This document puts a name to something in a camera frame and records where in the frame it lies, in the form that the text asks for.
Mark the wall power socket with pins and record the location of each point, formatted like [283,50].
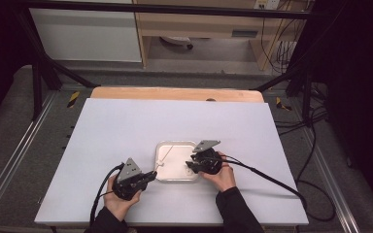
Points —
[267,4]

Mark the light wooden desk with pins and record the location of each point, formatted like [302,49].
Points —
[200,27]

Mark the black metal frame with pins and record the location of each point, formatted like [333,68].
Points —
[162,9]

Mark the aluminium floor rail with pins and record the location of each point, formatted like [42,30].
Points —
[16,152]
[332,181]

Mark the white round food piece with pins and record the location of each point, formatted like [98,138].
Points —
[189,171]
[160,164]

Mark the square metal tray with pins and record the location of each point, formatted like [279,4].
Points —
[175,161]

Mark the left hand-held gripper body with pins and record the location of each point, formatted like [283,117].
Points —
[128,184]

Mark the white cabinet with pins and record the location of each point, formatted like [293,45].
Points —
[87,35]

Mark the white table board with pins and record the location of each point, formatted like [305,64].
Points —
[126,129]

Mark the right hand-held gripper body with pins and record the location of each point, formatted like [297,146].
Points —
[207,158]

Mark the yellow black floor tape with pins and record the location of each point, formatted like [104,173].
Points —
[73,99]
[282,104]

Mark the chair base with caster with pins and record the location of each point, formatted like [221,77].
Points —
[176,40]

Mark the person's left hand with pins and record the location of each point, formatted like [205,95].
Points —
[119,204]

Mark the wooden table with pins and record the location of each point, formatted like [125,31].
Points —
[175,93]

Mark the thin wooden skewer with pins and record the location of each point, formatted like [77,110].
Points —
[166,157]

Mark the person's right hand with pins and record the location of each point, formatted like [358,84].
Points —
[221,176]

